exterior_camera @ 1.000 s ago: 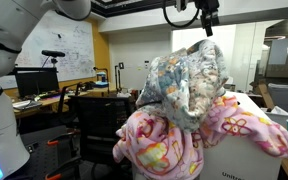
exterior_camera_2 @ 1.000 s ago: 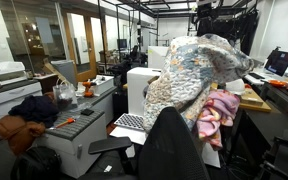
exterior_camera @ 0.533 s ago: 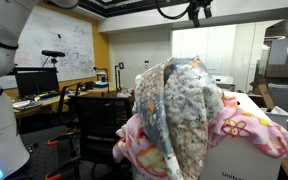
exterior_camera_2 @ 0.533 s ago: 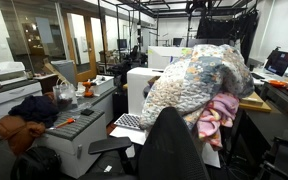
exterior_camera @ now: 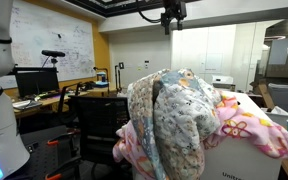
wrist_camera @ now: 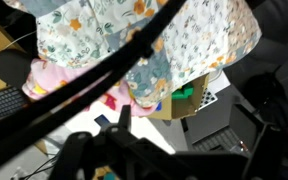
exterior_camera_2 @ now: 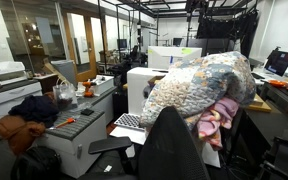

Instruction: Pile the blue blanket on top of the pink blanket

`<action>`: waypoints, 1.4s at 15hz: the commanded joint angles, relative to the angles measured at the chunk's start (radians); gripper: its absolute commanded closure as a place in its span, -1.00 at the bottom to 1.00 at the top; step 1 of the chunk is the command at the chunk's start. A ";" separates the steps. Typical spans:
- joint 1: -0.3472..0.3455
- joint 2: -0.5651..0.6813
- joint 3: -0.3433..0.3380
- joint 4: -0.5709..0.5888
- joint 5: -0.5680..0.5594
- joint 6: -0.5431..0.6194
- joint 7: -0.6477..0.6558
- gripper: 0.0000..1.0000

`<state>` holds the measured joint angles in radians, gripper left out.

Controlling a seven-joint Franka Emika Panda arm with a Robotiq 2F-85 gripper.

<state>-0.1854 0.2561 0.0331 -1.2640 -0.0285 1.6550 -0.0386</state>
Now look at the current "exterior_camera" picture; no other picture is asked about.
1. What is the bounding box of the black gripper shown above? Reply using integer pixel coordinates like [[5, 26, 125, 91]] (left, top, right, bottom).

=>
[[161, 0, 187, 35]]

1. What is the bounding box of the blue floral quilted blanket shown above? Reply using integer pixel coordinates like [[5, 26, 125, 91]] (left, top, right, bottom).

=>
[[128, 68, 221, 180]]

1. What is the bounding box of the pink fleece blanket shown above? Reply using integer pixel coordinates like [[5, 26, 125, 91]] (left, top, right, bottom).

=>
[[113, 94, 288, 180]]

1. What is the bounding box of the black office chair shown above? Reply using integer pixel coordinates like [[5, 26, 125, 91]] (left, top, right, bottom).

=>
[[70, 96, 133, 180]]

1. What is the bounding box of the whiteboard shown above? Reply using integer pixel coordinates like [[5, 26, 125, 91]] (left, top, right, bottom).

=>
[[10, 0, 95, 81]]

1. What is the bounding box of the white box under blankets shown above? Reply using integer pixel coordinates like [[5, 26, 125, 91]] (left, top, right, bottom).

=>
[[197, 91, 283, 180]]

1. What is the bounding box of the black computer monitor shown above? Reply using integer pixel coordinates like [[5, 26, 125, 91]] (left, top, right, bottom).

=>
[[15, 68, 59, 97]]

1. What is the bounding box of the black camera on stand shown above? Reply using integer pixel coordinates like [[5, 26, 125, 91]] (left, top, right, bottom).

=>
[[41, 50, 65, 67]]

